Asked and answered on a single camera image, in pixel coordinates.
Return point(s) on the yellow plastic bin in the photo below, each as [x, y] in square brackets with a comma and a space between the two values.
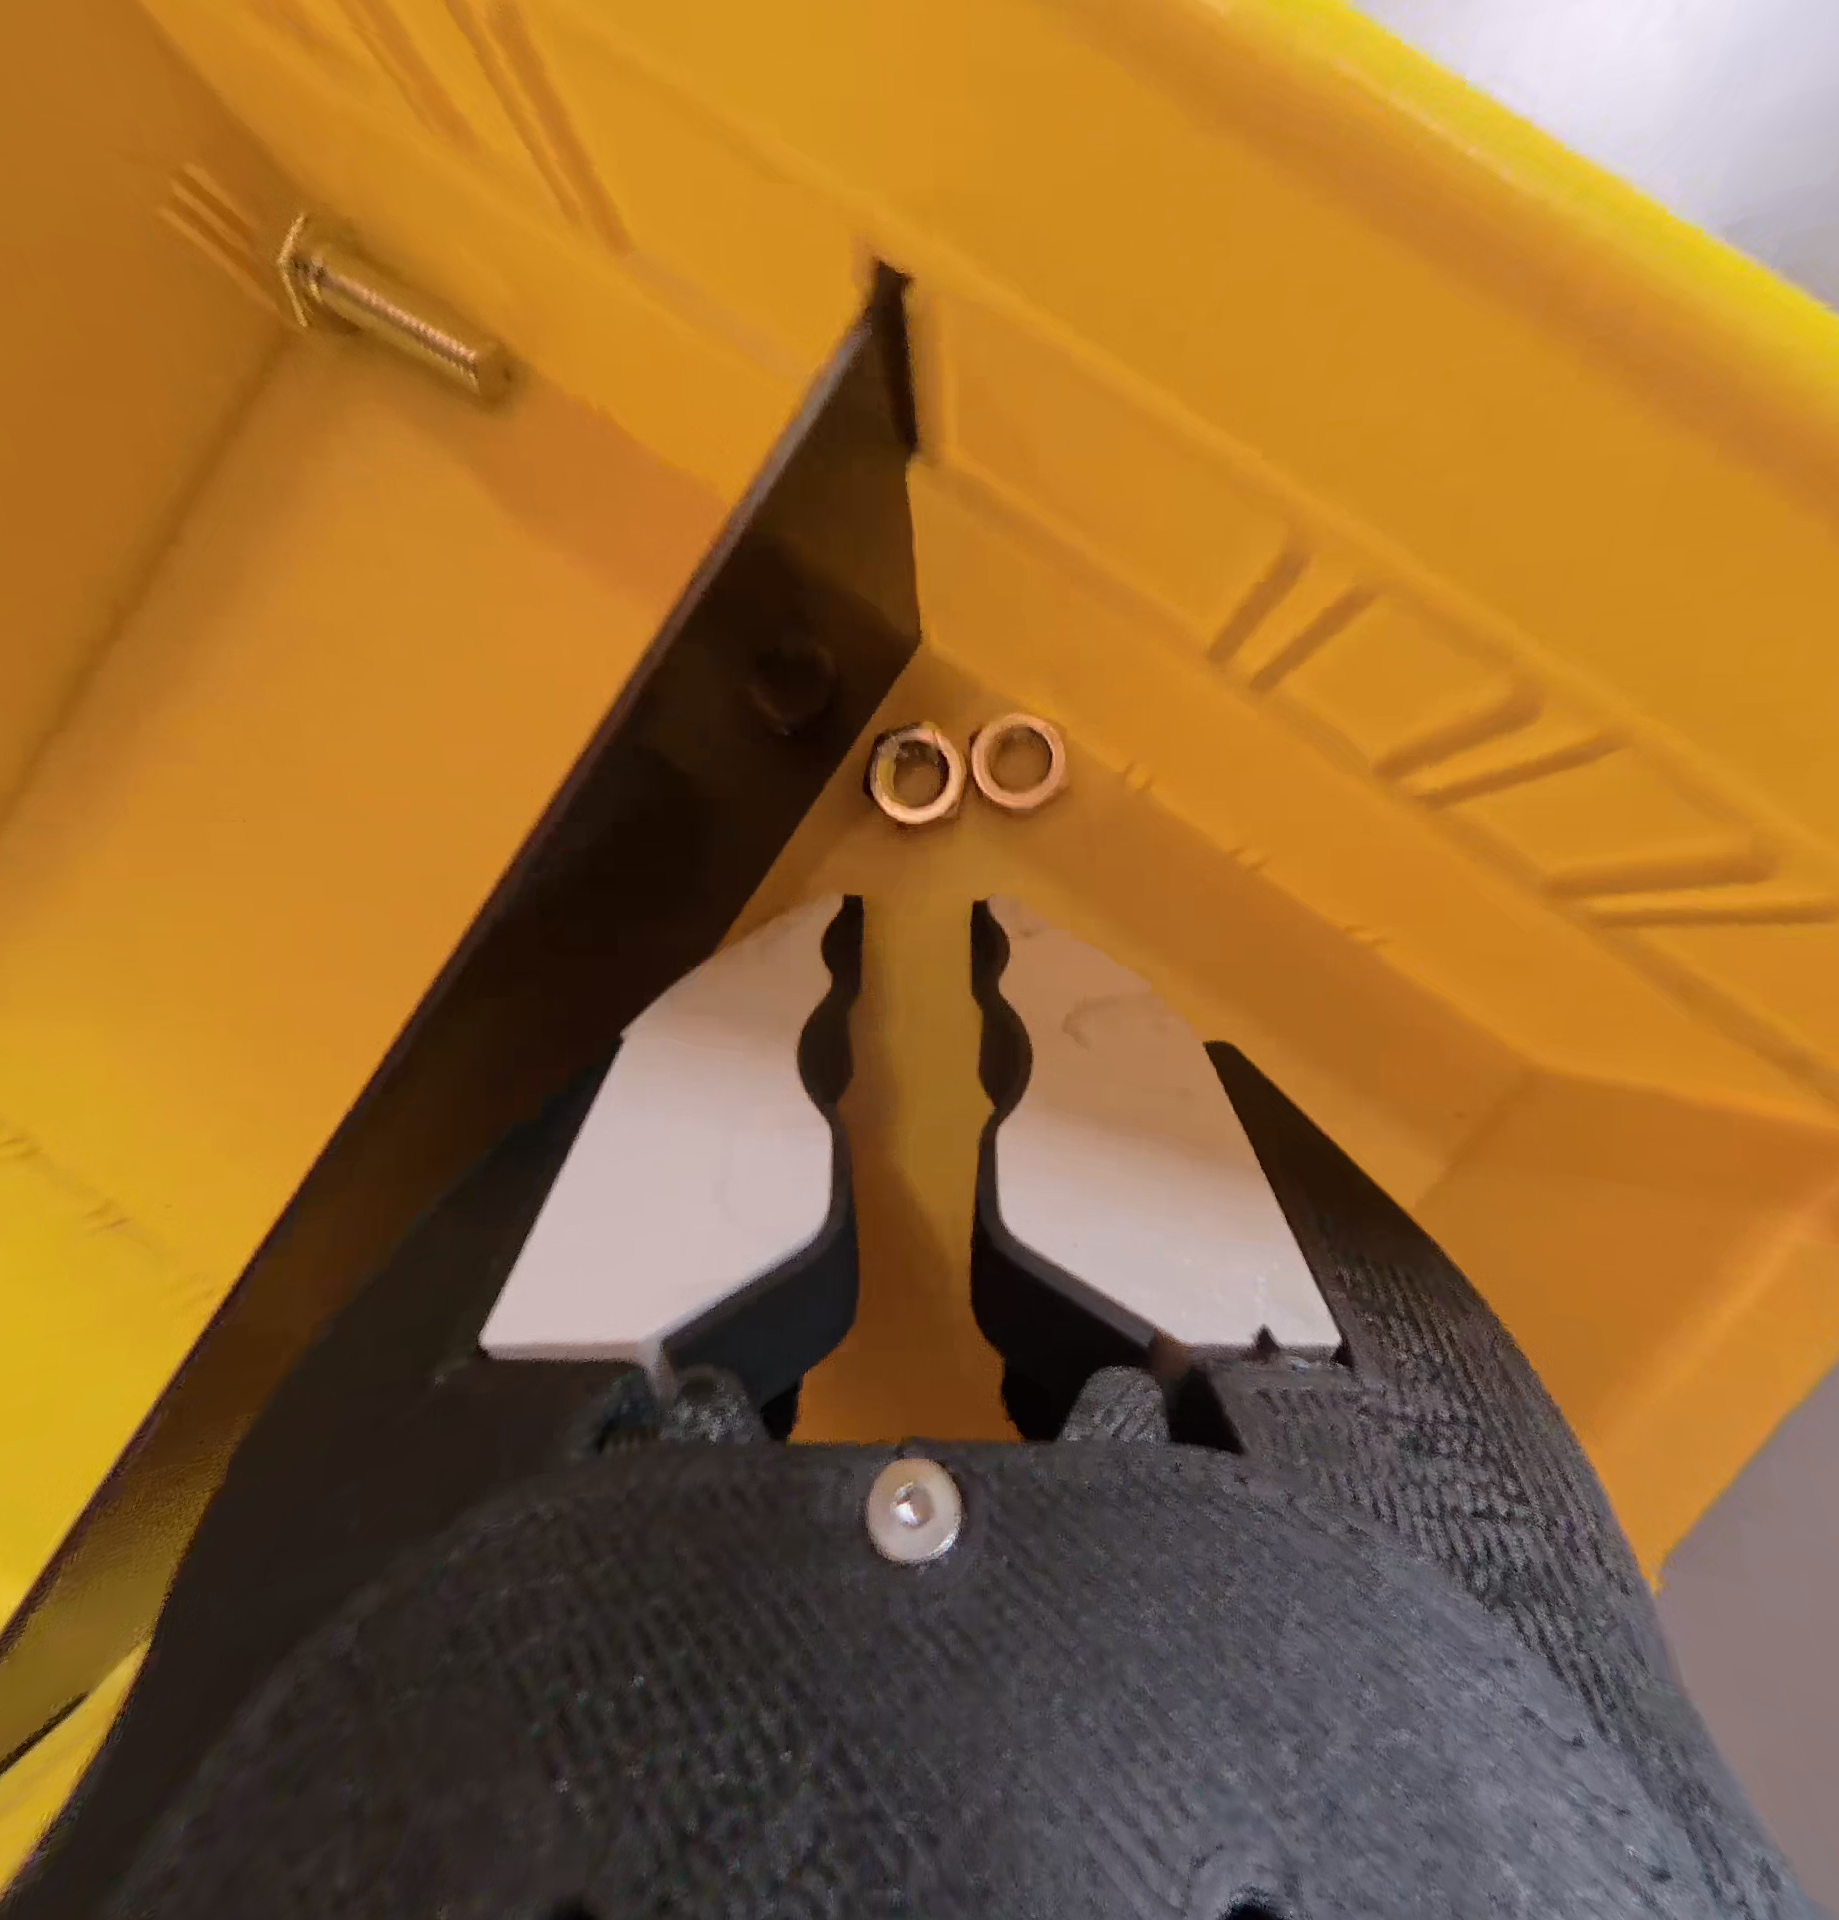
[1309, 375]

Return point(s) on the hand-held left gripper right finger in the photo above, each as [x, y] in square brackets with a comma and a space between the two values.
[1145, 1186]

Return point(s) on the metal hex nut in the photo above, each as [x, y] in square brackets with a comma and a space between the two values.
[916, 775]

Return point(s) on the black bin divider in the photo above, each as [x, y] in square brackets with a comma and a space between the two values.
[634, 899]

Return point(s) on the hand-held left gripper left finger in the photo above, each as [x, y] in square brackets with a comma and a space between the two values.
[695, 1186]

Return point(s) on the silver metal bolt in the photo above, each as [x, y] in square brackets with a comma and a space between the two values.
[396, 313]

